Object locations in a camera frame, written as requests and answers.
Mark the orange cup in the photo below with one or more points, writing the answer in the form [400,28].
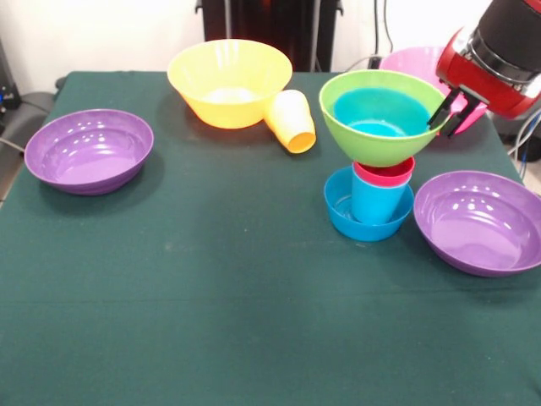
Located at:
[291,127]

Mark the pink bowl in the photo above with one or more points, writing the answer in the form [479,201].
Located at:
[410,61]

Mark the blue cup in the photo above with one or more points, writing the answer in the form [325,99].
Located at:
[376,205]

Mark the dark green tablecloth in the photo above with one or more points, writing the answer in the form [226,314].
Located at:
[169,338]

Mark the red cup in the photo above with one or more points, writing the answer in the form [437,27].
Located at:
[380,175]

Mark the green bowl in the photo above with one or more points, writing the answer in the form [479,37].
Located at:
[376,150]

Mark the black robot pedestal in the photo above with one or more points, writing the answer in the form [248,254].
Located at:
[274,25]

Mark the blue bowl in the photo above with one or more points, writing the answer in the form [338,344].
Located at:
[367,232]
[380,110]

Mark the purple bowl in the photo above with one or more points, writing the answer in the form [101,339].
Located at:
[477,237]
[84,160]

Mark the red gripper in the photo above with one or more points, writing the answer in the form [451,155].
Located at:
[486,84]

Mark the orange bowl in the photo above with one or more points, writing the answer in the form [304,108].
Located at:
[228,114]

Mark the black computer tower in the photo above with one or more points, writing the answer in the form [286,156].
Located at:
[8,84]

